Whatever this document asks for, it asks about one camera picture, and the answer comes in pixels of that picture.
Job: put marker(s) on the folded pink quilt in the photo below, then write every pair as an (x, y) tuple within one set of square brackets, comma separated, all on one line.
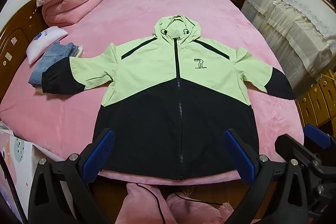
[(76, 3)]

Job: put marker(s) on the yellow wooden drawer cabinet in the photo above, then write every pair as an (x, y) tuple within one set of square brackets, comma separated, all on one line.
[(317, 100)]

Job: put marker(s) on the cream lace-covered furniture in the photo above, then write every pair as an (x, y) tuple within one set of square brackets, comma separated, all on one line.
[(288, 24)]

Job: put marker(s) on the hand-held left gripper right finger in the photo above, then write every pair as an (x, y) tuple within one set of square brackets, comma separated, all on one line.
[(239, 158)]

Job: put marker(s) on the pink bed blanket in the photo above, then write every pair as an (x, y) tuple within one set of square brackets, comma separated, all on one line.
[(131, 11)]

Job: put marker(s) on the person's pink pants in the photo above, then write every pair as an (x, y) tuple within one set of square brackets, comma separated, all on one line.
[(141, 205)]

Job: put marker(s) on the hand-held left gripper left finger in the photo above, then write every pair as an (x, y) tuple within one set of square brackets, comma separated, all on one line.
[(99, 150)]

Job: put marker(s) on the white cartoon printed sheet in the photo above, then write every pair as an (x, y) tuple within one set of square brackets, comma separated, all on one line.
[(18, 148)]

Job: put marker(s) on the white printed pillow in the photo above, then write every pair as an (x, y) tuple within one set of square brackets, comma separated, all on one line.
[(47, 40)]

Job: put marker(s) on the folded blue jeans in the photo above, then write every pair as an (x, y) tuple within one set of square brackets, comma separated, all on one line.
[(52, 56)]

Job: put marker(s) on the green and black hooded jacket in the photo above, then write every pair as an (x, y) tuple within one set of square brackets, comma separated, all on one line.
[(168, 69)]

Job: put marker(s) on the folded cream cloth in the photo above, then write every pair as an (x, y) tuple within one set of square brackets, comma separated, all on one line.
[(80, 50)]

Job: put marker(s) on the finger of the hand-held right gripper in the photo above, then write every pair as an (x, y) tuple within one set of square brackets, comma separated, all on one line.
[(316, 136), (291, 146)]

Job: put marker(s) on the wooden headboard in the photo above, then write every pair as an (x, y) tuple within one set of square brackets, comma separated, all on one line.
[(15, 37)]

